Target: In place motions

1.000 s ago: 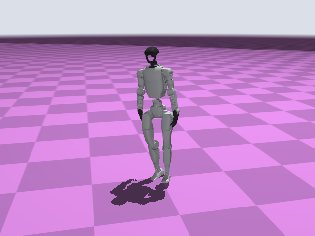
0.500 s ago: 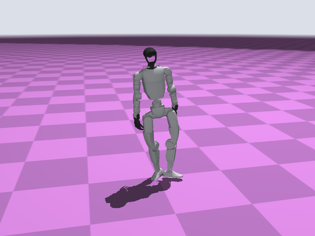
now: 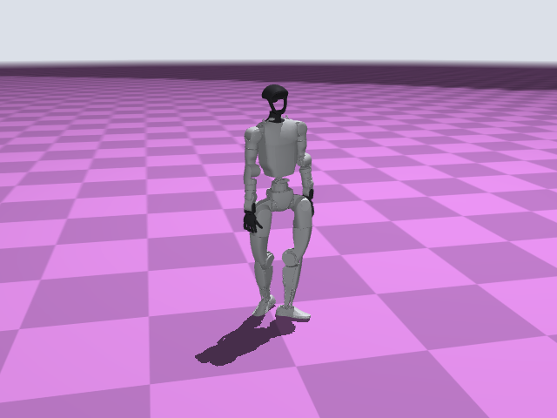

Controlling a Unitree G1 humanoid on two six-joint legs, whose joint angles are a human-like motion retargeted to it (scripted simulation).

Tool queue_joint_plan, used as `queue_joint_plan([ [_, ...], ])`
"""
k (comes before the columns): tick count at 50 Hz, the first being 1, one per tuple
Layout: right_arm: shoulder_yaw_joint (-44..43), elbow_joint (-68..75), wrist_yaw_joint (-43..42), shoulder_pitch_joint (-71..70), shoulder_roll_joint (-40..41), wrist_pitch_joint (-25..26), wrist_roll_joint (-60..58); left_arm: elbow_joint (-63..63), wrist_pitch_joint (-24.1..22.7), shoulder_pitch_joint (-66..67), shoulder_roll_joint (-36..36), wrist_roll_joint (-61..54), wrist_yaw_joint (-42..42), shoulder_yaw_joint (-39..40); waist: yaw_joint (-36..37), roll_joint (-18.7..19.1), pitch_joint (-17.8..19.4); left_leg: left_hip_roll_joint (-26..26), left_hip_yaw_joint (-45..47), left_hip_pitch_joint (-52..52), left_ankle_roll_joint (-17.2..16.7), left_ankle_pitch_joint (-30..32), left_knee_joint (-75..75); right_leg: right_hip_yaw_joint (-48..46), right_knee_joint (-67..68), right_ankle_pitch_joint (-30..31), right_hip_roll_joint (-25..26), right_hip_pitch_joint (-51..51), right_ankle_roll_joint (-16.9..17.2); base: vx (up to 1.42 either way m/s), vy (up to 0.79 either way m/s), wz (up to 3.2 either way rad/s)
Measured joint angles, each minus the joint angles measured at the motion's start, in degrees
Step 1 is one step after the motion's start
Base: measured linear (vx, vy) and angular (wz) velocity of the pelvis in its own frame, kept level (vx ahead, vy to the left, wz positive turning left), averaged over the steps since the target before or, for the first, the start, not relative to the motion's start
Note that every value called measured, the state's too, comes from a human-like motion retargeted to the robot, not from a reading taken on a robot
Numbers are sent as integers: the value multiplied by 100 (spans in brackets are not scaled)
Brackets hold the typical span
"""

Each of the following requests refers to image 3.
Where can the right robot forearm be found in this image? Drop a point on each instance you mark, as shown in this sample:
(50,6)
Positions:
(250,189)

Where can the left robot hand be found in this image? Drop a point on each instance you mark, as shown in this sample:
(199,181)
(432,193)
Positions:
(309,198)

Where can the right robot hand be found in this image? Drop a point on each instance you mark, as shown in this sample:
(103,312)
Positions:
(250,220)

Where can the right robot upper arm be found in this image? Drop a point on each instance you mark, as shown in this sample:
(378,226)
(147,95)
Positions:
(253,135)

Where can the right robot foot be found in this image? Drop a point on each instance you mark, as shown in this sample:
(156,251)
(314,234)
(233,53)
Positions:
(262,307)

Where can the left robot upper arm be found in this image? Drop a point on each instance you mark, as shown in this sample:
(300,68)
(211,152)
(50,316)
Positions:
(303,158)

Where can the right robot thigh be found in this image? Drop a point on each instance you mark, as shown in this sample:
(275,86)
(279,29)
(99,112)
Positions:
(259,240)

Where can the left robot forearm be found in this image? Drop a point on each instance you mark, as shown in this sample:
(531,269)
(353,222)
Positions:
(306,177)

